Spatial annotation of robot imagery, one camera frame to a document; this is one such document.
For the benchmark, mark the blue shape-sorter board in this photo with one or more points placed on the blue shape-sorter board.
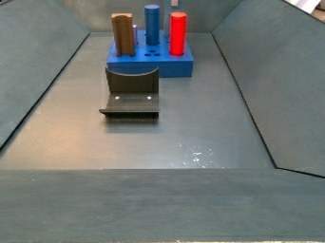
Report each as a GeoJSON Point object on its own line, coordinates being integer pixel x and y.
{"type": "Point", "coordinates": [151, 57]}

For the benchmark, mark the blue cylinder peg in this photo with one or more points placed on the blue cylinder peg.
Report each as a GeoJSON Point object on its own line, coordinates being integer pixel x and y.
{"type": "Point", "coordinates": [152, 24]}

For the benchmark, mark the purple rectangular block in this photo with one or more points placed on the purple rectangular block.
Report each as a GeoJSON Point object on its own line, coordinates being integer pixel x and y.
{"type": "Point", "coordinates": [135, 34]}

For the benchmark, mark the red hexagonal peg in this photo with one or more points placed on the red hexagonal peg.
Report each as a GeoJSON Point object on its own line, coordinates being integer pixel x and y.
{"type": "Point", "coordinates": [177, 27]}

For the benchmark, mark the brown notched peg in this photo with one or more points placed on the brown notched peg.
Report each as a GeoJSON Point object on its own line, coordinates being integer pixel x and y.
{"type": "Point", "coordinates": [123, 34]}

